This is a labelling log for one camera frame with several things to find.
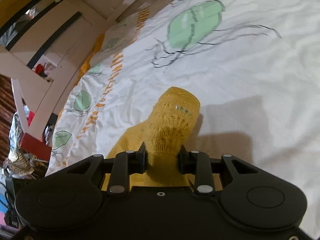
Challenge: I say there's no yellow knitted garment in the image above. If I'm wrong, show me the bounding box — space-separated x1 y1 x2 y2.
101 86 223 190

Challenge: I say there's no red box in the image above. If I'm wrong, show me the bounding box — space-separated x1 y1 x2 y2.
20 133 52 161

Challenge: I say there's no white leaf-patterned duvet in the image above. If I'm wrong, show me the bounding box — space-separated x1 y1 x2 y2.
48 0 319 238

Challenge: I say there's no white wooden bed frame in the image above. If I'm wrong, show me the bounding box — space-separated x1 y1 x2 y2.
0 0 190 140

